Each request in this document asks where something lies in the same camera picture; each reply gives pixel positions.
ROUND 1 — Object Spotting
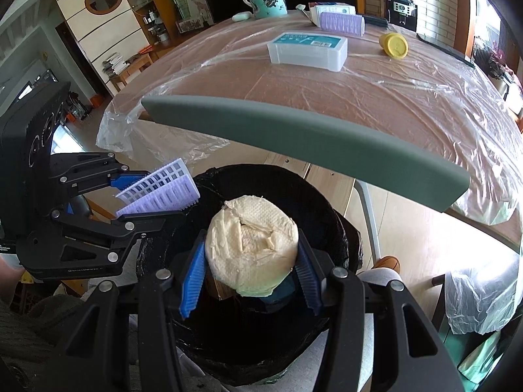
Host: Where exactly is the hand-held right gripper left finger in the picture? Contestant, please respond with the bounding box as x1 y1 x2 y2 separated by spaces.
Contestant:
53 231 209 392

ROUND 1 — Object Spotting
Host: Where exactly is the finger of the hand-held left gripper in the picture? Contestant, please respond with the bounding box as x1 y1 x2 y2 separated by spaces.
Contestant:
18 206 193 282
49 152 131 213

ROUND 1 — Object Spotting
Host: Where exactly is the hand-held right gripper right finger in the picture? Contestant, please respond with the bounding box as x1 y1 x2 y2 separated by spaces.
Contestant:
296 237 466 392

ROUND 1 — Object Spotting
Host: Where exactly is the purple hair roller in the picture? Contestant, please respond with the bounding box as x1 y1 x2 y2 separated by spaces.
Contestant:
319 11 365 35
115 158 201 216

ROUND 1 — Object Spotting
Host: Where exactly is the crushed toilet paper roll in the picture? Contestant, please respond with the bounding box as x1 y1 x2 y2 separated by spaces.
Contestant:
205 195 300 297

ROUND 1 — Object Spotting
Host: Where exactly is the black trash bin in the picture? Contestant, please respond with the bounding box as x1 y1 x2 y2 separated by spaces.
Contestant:
137 164 362 386

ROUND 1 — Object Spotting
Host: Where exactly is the person's leg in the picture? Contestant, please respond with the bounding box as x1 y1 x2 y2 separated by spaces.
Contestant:
180 267 403 392

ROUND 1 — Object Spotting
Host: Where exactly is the small wooden side table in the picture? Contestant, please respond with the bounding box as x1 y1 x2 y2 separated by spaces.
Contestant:
108 54 154 92

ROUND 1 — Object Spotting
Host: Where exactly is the stack of papers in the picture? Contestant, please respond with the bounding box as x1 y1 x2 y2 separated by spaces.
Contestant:
101 52 129 77

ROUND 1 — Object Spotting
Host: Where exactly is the shelf with bottles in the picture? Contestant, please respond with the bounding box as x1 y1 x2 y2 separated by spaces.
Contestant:
131 4 172 47

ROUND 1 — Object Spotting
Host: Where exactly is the clear plastic bag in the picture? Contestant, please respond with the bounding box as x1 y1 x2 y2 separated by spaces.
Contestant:
443 253 523 335

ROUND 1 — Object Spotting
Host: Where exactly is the giraffe picture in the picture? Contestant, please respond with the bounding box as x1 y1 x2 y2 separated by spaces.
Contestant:
186 0 211 23

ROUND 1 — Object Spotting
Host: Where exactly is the clear plastic table cover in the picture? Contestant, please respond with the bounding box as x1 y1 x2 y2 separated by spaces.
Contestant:
96 8 523 225

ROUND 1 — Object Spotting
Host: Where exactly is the clear box with teal label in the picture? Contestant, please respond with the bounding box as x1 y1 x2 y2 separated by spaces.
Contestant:
267 31 349 73

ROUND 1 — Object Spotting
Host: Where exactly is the turquoise butterfly mug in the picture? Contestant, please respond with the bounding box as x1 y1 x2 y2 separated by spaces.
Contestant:
243 0 289 20

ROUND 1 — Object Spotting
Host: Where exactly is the yellow lidded bottle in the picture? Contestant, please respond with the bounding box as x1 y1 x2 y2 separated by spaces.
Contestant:
379 33 408 58

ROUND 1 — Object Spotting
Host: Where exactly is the blue and white carton box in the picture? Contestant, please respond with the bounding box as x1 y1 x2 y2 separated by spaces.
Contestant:
307 2 356 28

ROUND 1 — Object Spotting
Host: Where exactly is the black coffee machine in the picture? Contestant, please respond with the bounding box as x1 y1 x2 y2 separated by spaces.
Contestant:
384 0 418 31

